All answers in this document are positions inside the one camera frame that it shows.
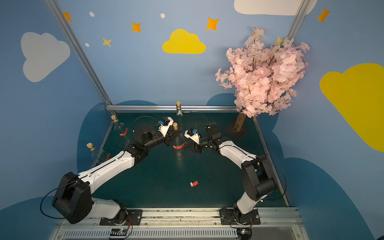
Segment clear glass bottle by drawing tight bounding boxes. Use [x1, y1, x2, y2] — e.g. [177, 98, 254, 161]
[87, 143, 111, 165]
[111, 115, 132, 148]
[176, 101, 186, 135]
[173, 133, 184, 162]

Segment bottle red label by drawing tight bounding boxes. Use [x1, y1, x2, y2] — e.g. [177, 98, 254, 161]
[173, 143, 185, 150]
[190, 181, 199, 188]

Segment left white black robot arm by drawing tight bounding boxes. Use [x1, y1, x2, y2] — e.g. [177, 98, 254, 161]
[52, 117, 180, 225]

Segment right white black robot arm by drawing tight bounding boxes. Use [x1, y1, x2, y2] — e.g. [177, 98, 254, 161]
[184, 123, 278, 217]

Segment pink artificial blossom tree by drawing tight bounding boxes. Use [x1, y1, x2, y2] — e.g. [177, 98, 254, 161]
[216, 27, 310, 138]

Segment right small circuit board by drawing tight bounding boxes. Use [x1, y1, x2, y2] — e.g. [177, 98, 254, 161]
[236, 228, 252, 240]

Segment small circuit board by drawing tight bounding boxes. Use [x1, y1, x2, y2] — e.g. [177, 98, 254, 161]
[109, 228, 128, 240]
[236, 228, 252, 240]

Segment left small circuit board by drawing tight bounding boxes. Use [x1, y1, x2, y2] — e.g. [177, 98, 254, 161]
[109, 228, 128, 240]

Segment aluminium back frame bar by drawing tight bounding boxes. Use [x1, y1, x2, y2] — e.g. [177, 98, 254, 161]
[106, 105, 237, 112]

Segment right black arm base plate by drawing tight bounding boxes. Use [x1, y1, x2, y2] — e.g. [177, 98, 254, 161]
[219, 208, 261, 225]

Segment aluminium front rail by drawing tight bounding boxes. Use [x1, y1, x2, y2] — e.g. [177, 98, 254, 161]
[50, 208, 309, 240]

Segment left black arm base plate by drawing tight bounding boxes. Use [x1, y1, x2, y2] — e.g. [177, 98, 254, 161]
[100, 209, 143, 226]

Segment right aluminium frame post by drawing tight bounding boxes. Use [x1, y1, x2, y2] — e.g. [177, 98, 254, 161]
[286, 0, 310, 39]

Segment aluminium frame post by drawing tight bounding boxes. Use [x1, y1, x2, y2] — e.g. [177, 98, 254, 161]
[45, 0, 113, 105]
[286, 0, 310, 39]

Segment left aluminium frame post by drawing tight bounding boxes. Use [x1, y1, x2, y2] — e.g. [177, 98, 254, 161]
[45, 0, 113, 105]

